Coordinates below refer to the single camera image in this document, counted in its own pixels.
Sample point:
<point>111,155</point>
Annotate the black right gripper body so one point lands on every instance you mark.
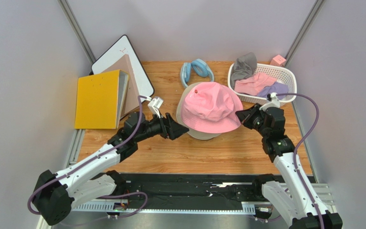
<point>253,117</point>

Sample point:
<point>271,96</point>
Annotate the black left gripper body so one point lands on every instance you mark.
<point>165,132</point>

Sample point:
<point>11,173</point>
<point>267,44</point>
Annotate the pink and beige reversible hat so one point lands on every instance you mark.
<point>193,133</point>

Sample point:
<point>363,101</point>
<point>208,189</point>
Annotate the pink bucket hat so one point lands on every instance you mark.
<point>209,107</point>

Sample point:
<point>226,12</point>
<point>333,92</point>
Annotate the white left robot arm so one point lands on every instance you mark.
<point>57,194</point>

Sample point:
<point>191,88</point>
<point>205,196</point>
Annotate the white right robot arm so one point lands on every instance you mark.
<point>300,206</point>

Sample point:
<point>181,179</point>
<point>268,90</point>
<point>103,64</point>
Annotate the pink cloth in basket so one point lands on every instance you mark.
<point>254,84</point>

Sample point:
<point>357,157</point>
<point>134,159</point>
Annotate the lavender cloth in basket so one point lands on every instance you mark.
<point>278,88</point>

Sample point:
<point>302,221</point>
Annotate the pink brown folder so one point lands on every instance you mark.
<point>131,101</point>

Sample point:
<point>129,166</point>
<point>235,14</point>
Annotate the grey hat in basket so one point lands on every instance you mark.
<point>244,67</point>

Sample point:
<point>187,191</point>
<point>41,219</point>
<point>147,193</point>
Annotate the white perforated plastic basket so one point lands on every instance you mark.
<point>283,75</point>

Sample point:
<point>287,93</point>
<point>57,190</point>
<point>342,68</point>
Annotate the small pink box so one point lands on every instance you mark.
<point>278,60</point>

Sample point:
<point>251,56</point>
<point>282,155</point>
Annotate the light blue headphones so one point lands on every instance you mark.
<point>200,67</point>

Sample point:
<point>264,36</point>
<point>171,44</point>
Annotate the yellow binder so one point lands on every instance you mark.
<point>100,99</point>

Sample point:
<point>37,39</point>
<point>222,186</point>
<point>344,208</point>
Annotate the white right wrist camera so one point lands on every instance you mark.
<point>272,101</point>

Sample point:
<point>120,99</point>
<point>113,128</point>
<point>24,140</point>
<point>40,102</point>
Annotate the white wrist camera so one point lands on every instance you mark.
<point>272,101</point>
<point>154,105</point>

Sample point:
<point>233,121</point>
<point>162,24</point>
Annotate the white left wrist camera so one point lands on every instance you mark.
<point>154,105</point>

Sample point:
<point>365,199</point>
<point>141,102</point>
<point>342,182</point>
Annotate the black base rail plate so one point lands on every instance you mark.
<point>188,191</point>

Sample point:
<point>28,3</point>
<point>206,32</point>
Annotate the white board black frame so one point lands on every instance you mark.
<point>119,49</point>

